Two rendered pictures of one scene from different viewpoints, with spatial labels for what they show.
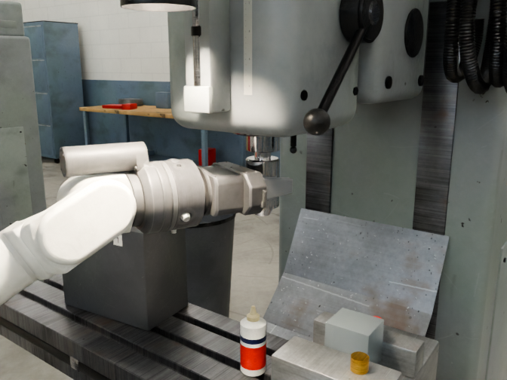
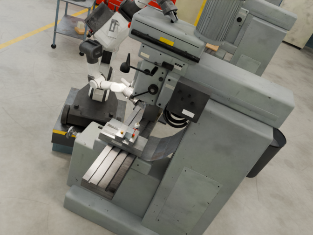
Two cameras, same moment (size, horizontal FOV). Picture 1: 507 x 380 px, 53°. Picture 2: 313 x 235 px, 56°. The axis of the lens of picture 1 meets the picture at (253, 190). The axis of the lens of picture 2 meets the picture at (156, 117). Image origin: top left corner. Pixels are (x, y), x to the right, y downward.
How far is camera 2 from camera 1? 200 cm
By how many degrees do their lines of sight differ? 57
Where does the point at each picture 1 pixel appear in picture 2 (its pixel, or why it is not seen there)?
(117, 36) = not seen: outside the picture
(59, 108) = not seen: outside the picture
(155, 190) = (124, 91)
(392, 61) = (162, 101)
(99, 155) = (124, 81)
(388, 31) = (162, 96)
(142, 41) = not seen: outside the picture
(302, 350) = (125, 127)
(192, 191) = (128, 94)
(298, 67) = (135, 88)
